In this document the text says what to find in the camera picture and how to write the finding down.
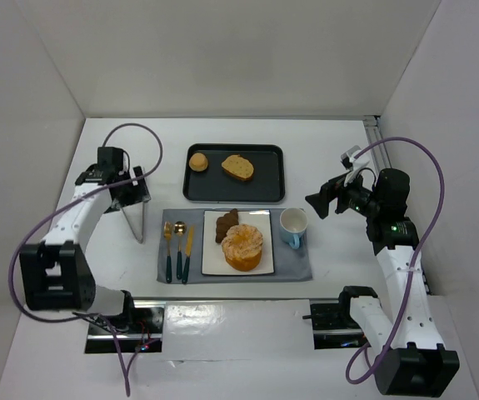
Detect white square plate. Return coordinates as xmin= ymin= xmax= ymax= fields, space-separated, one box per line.
xmin=202 ymin=209 xmax=275 ymax=277

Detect sliced loaf cake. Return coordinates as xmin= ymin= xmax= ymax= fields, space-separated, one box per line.
xmin=221 ymin=154 xmax=254 ymax=182

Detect gold knife green handle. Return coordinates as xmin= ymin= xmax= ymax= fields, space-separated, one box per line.
xmin=182 ymin=225 xmax=195 ymax=284

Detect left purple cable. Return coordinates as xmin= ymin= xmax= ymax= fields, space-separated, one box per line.
xmin=8 ymin=122 xmax=164 ymax=397

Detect purple cable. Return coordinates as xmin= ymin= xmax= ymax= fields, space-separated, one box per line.
xmin=345 ymin=137 xmax=448 ymax=387
xmin=8 ymin=122 xmax=164 ymax=397

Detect black baking tray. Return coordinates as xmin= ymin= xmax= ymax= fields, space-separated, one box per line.
xmin=182 ymin=143 xmax=285 ymax=203

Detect aluminium frame post right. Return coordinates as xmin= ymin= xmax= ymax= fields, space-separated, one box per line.
xmin=363 ymin=116 xmax=392 ymax=173

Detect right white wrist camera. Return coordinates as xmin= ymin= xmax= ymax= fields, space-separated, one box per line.
xmin=341 ymin=146 xmax=371 ymax=187

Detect gold spoon green handle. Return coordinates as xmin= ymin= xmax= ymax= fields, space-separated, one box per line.
xmin=174 ymin=221 xmax=187 ymax=280

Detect grey cloth placemat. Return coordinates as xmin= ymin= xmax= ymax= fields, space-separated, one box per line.
xmin=162 ymin=208 xmax=312 ymax=284

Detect brown chocolate croissant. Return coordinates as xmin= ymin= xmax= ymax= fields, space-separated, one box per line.
xmin=215 ymin=208 xmax=239 ymax=244

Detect gold fork green handle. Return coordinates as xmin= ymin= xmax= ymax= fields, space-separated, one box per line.
xmin=163 ymin=221 xmax=172 ymax=283

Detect blue white mug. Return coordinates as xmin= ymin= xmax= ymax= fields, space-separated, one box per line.
xmin=279 ymin=208 xmax=308 ymax=250

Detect large sugared round bread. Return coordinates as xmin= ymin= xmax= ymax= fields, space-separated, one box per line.
xmin=221 ymin=224 xmax=263 ymax=272

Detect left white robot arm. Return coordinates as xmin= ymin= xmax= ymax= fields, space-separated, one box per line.
xmin=18 ymin=147 xmax=151 ymax=312

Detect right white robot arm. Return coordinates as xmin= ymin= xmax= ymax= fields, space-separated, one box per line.
xmin=306 ymin=168 xmax=460 ymax=398

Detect silver metal tongs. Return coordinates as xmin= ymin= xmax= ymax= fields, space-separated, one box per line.
xmin=121 ymin=202 xmax=147 ymax=244

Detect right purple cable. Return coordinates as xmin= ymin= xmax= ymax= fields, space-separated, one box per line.
xmin=345 ymin=137 xmax=448 ymax=387

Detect small round bun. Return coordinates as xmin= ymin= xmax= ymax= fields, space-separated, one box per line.
xmin=188 ymin=152 xmax=208 ymax=172

